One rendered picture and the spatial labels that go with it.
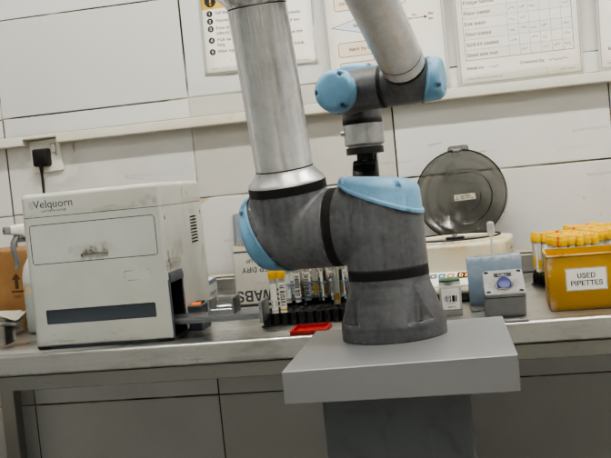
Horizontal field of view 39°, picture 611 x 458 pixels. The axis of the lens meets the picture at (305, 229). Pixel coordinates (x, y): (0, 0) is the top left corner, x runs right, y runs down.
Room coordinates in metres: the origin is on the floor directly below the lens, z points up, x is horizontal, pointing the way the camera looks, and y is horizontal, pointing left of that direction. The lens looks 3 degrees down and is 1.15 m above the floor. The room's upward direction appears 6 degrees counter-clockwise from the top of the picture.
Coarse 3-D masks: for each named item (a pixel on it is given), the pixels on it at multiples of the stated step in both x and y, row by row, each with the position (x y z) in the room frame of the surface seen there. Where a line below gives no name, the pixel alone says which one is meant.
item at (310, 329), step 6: (300, 324) 1.62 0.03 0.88; (306, 324) 1.62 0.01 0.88; (312, 324) 1.62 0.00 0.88; (318, 324) 1.62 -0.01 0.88; (324, 324) 1.61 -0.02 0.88; (330, 324) 1.60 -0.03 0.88; (294, 330) 1.58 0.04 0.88; (300, 330) 1.60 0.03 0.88; (306, 330) 1.55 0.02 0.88; (312, 330) 1.55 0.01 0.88; (318, 330) 1.55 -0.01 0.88; (324, 330) 1.55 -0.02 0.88
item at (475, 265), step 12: (468, 264) 1.64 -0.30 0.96; (480, 264) 1.63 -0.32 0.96; (492, 264) 1.63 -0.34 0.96; (504, 264) 1.63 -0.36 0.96; (516, 264) 1.63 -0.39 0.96; (468, 276) 1.64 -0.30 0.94; (480, 276) 1.63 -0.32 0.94; (468, 288) 1.66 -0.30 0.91; (480, 288) 1.64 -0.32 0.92; (480, 300) 1.64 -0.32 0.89
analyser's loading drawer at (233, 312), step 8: (208, 304) 1.63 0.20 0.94; (216, 304) 1.68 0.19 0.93; (224, 304) 1.68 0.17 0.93; (232, 304) 1.62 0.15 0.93; (240, 304) 1.68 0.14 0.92; (264, 304) 1.63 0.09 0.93; (200, 312) 1.70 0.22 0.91; (208, 312) 1.63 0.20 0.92; (216, 312) 1.63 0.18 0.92; (224, 312) 1.63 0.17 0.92; (232, 312) 1.62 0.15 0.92; (240, 312) 1.64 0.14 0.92; (248, 312) 1.63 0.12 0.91; (256, 312) 1.62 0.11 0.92; (264, 312) 1.63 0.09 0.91; (176, 320) 1.64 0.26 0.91; (184, 320) 1.63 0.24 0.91; (192, 320) 1.63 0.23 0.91; (200, 320) 1.63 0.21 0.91; (208, 320) 1.63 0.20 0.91; (216, 320) 1.63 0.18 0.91; (224, 320) 1.63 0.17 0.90; (232, 320) 1.62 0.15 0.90; (264, 320) 1.62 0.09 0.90
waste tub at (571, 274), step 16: (544, 256) 1.62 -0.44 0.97; (560, 256) 1.54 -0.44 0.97; (576, 256) 1.53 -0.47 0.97; (592, 256) 1.53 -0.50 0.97; (608, 256) 1.52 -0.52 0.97; (560, 272) 1.54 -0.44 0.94; (576, 272) 1.53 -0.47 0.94; (592, 272) 1.53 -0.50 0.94; (608, 272) 1.52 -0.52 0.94; (560, 288) 1.54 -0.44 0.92; (576, 288) 1.53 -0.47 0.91; (592, 288) 1.53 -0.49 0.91; (608, 288) 1.52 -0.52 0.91; (560, 304) 1.54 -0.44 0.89; (576, 304) 1.53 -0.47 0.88; (592, 304) 1.53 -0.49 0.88; (608, 304) 1.52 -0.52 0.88
